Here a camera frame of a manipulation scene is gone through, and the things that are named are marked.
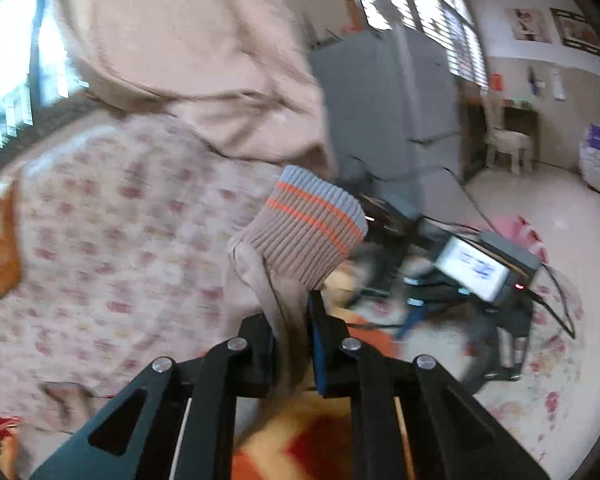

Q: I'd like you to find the beige zip jacket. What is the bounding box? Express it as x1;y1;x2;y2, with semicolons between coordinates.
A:
50;0;367;392

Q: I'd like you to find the floral floor rug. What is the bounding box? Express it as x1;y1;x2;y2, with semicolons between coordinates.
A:
360;219;589;461

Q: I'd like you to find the orange yellow red blanket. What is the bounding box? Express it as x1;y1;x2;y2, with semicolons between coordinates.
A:
0;303;416;480

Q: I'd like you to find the device with lit screen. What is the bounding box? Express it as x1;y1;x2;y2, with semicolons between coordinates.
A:
396;232;541;393

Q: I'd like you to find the floral white quilt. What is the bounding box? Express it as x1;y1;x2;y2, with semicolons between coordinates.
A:
0;109;292;436

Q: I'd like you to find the white chair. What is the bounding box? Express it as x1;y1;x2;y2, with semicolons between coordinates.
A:
481;88;534;174

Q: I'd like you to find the dark wooden desk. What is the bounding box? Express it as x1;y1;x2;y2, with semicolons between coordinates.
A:
458;90;540;180

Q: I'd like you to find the grey cabinet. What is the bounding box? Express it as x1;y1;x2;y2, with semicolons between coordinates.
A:
309;25;466;221

